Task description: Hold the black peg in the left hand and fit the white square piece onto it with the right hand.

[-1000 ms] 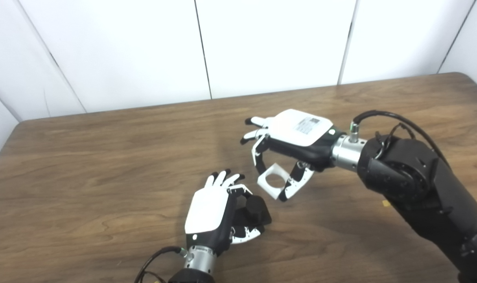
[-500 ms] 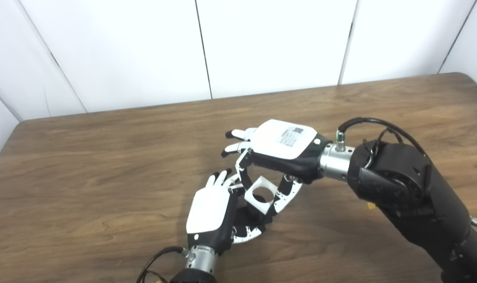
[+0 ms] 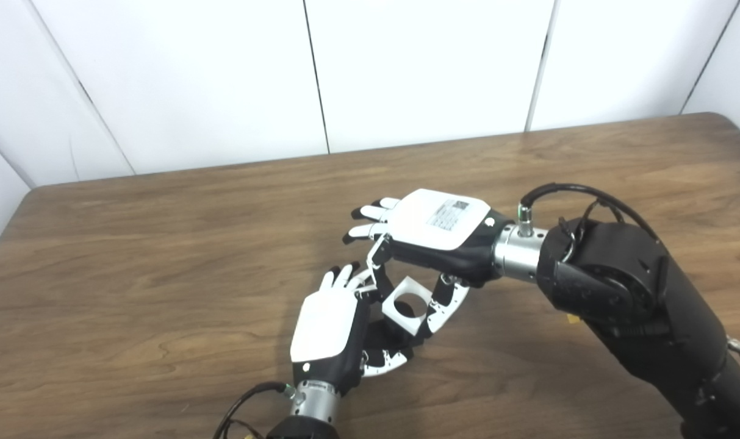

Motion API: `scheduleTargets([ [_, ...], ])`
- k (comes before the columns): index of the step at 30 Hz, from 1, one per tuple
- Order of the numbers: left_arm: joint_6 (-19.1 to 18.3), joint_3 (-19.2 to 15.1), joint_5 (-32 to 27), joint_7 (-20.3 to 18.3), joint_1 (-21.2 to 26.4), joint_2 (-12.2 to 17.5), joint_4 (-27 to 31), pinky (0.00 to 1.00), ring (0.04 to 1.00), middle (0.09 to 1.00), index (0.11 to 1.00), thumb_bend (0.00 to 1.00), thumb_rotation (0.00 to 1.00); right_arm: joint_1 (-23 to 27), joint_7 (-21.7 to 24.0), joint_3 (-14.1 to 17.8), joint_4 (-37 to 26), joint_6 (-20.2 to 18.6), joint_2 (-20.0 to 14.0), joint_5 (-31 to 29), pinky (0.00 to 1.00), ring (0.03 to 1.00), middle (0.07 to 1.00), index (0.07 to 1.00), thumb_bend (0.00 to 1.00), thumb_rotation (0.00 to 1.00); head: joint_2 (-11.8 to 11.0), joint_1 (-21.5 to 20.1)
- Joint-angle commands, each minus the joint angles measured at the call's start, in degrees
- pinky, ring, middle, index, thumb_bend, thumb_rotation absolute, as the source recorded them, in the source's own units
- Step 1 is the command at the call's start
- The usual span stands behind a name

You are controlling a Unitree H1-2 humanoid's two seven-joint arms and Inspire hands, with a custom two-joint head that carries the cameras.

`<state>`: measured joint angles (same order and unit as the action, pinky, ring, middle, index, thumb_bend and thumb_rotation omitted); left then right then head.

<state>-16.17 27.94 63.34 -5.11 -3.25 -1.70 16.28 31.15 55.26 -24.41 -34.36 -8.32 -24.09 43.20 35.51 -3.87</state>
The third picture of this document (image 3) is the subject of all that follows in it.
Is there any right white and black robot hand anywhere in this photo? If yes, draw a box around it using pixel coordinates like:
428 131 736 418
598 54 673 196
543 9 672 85
342 188 508 339

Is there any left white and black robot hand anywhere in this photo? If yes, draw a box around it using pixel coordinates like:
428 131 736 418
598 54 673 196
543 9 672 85
289 262 416 397

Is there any white square piece with hole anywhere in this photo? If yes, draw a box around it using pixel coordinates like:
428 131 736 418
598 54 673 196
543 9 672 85
382 276 434 337

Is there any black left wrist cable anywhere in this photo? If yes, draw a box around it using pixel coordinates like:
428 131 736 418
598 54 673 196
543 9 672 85
213 382 300 439

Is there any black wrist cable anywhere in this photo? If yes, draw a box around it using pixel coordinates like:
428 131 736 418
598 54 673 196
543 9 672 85
213 382 300 439
519 183 663 244

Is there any thin brown wire bundle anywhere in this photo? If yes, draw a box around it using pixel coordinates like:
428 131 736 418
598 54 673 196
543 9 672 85
222 418 267 439
559 198 625 263

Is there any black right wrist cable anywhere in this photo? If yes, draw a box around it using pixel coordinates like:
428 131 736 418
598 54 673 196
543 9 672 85
519 183 663 244

